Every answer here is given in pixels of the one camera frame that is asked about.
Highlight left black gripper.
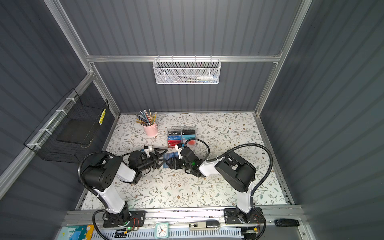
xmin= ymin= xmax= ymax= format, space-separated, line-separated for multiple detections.
xmin=137 ymin=148 xmax=167 ymax=174

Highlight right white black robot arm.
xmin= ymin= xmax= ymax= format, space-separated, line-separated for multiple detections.
xmin=166 ymin=147 xmax=256 ymax=223

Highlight pink pencil cup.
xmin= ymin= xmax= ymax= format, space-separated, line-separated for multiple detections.
xmin=144 ymin=123 xmax=158 ymax=138

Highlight teal VIP card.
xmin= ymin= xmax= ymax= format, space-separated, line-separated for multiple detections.
xmin=182 ymin=135 xmax=196 ymax=141

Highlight right black corrugated cable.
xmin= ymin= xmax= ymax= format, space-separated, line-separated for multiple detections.
xmin=184 ymin=137 xmax=274 ymax=197

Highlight red VIP card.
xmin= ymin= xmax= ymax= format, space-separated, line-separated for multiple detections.
xmin=168 ymin=140 xmax=182 ymax=148

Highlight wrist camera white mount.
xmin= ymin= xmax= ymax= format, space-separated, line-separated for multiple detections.
xmin=175 ymin=143 xmax=186 ymax=160
xmin=141 ymin=145 xmax=154 ymax=158

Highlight black VIP card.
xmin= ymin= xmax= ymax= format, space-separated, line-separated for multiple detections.
xmin=168 ymin=130 xmax=182 ymax=136

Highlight black remote device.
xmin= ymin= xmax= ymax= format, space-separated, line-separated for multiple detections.
xmin=274 ymin=219 xmax=300 ymax=227

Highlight yellow tag on basket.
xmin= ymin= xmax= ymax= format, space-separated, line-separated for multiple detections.
xmin=98 ymin=109 xmax=106 ymax=125

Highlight black pad in basket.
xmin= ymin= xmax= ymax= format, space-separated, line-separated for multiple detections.
xmin=57 ymin=119 xmax=100 ymax=146

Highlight coloured pencils bunch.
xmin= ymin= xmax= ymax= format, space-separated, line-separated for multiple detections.
xmin=136 ymin=110 xmax=157 ymax=127

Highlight colourful booklet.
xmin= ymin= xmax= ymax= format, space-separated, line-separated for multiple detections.
xmin=56 ymin=225 xmax=94 ymax=240

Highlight silver black label device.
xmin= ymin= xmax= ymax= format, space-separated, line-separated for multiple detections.
xmin=189 ymin=220 xmax=221 ymax=231

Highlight black wire wall basket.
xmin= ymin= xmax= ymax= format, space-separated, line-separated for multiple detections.
xmin=24 ymin=89 xmax=109 ymax=164

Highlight blue VIP card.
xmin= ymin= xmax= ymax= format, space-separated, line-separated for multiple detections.
xmin=168 ymin=135 xmax=182 ymax=141

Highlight small teal desk clock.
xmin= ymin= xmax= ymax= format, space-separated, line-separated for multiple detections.
xmin=155 ymin=223 xmax=170 ymax=239

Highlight black plain card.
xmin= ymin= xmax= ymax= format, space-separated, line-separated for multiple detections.
xmin=182 ymin=130 xmax=196 ymax=135

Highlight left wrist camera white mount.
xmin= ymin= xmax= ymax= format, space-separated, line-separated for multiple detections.
xmin=141 ymin=145 xmax=154 ymax=158

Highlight white wire mesh basket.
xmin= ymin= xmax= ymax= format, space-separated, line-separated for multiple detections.
xmin=153 ymin=58 xmax=222 ymax=85

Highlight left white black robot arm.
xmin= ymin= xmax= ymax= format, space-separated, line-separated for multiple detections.
xmin=78 ymin=146 xmax=168 ymax=227

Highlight pens in white basket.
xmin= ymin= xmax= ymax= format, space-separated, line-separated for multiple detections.
xmin=177 ymin=75 xmax=219 ymax=83

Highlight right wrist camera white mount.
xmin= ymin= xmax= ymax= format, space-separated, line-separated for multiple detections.
xmin=175 ymin=143 xmax=186 ymax=160

